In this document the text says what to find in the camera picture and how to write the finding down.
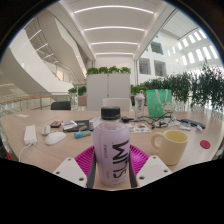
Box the green tote bag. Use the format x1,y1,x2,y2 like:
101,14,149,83
145,88,174,119

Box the clear plastic water bottle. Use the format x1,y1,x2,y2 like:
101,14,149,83
133,90,146,120

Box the colourful sticker sheet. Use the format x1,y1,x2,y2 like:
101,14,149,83
128,122,152,134

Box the ceiling light strips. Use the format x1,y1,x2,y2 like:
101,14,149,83
73,4,155,57

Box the green plants atop cabinet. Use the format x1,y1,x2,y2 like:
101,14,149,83
85,65,132,76

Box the flat round red coaster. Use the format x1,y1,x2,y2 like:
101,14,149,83
199,139,212,150

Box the small white device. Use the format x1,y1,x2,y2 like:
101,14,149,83
41,124,52,136

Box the open notebook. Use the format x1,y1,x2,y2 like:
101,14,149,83
88,115,104,132

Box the potted plants in planter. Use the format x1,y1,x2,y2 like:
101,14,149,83
67,85,88,107

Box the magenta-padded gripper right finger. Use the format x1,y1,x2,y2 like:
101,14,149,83
128,144,174,189

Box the white computer mouse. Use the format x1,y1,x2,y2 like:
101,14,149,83
44,131,67,146

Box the row of green plants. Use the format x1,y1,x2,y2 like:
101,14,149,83
130,63,224,113

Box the cream ceramic mug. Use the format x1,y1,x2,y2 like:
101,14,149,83
150,129,190,167

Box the teal marker pen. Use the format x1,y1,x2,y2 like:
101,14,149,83
73,129,92,140

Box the white cabinet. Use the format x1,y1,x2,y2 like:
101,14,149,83
86,72,132,112

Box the pale purple drink bottle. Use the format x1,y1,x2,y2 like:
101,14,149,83
92,105,132,188

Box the black flat case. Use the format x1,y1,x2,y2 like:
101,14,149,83
63,119,91,134

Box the black chair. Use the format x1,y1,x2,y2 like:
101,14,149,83
50,100,72,111

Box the tangled black cables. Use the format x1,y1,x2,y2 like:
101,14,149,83
134,114,178,129

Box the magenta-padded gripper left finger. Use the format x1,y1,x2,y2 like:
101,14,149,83
52,145,98,190

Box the white power strip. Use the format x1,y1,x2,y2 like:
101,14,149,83
23,124,38,146

